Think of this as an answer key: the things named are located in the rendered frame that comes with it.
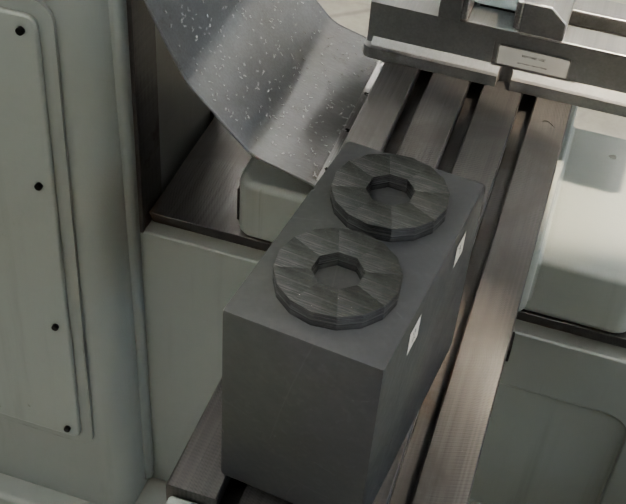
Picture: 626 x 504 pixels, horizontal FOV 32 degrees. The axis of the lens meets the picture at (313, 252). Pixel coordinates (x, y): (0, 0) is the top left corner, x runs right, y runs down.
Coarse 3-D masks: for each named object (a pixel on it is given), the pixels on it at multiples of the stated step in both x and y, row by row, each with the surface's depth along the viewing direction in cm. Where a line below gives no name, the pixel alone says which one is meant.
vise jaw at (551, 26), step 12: (528, 0) 123; (540, 0) 124; (552, 0) 124; (564, 0) 126; (516, 12) 124; (528, 12) 124; (540, 12) 123; (552, 12) 123; (564, 12) 124; (516, 24) 125; (528, 24) 125; (540, 24) 124; (552, 24) 124; (564, 24) 123; (540, 36) 125; (552, 36) 125
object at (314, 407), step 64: (320, 192) 84; (384, 192) 84; (448, 192) 83; (320, 256) 77; (384, 256) 77; (448, 256) 80; (256, 320) 74; (320, 320) 73; (384, 320) 74; (448, 320) 91; (256, 384) 78; (320, 384) 75; (384, 384) 72; (256, 448) 82; (320, 448) 79; (384, 448) 82
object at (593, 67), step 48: (384, 0) 130; (432, 0) 131; (576, 0) 132; (384, 48) 132; (432, 48) 131; (480, 48) 129; (528, 48) 127; (576, 48) 125; (624, 48) 125; (576, 96) 127; (624, 96) 127
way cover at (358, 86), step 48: (144, 0) 116; (192, 0) 125; (288, 0) 142; (192, 48) 124; (240, 48) 131; (336, 48) 144; (240, 96) 128; (288, 96) 134; (336, 96) 138; (240, 144) 125; (288, 144) 129; (336, 144) 131
